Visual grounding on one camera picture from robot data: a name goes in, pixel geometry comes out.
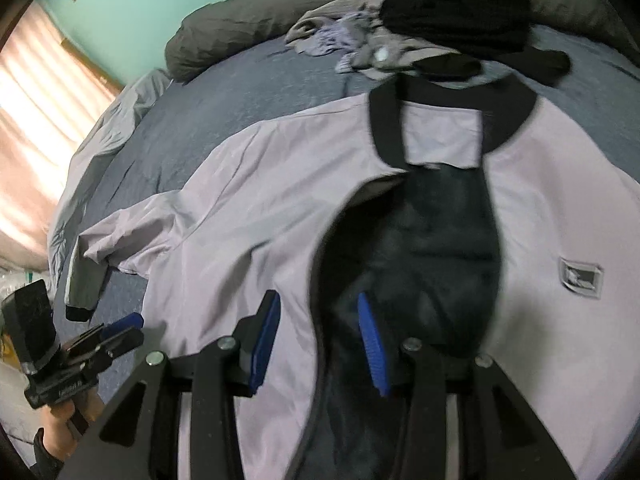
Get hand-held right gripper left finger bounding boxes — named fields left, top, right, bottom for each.
left=60, top=290, right=282, bottom=480

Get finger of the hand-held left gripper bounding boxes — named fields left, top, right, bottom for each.
left=67, top=327, right=146, bottom=361
left=102, top=312, right=145, bottom=341

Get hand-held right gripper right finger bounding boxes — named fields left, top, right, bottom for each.
left=356, top=292, right=576, bottom=480

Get lilac grey zip jacket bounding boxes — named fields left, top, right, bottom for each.
left=65, top=77, right=640, bottom=480

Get person's left forearm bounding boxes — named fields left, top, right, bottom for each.
left=32, top=427, right=68, bottom=480

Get person's left hand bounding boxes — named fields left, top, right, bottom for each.
left=42, top=395, right=103, bottom=461

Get light grey blanket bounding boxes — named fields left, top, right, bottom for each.
left=47, top=67, right=174, bottom=281

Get pink curtain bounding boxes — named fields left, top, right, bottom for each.
left=0, top=2, right=123, bottom=267

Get blue patterned bed sheet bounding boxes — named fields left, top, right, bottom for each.
left=50, top=22, right=640, bottom=356

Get grey garment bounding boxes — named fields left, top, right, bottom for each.
left=285, top=0, right=451, bottom=79

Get blue striped cloth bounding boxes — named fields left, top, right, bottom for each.
left=304, top=14, right=382, bottom=59

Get dark grey rolled duvet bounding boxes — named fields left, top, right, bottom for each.
left=165, top=0, right=640, bottom=83

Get black garment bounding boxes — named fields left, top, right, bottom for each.
left=380, top=0, right=572, bottom=87

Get wooden window frame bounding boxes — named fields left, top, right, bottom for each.
left=60, top=39, right=124, bottom=93

